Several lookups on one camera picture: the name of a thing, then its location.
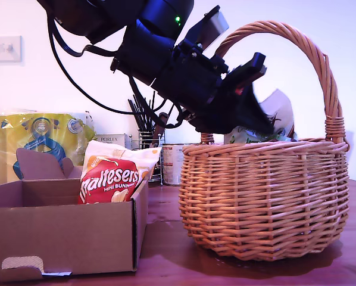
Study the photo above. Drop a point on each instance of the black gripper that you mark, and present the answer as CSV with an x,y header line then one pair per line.
x,y
193,77

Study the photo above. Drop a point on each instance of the white Galaxy egg bag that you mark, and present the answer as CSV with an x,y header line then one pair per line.
x,y
277,107

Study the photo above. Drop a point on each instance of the red white Maltesers bunnies bag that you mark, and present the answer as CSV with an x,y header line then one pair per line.
x,y
112,178

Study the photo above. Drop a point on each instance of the white Porlex box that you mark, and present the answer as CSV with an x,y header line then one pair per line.
x,y
111,140

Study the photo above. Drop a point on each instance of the brown cardboard box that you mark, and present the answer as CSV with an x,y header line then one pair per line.
x,y
62,235

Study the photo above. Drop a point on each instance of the metal tin can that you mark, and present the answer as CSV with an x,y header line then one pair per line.
x,y
172,165

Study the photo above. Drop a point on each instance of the yellow kitchen towel pack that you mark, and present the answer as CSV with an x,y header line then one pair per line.
x,y
32,134

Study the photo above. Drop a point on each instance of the white wall switch plate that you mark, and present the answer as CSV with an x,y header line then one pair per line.
x,y
5,49

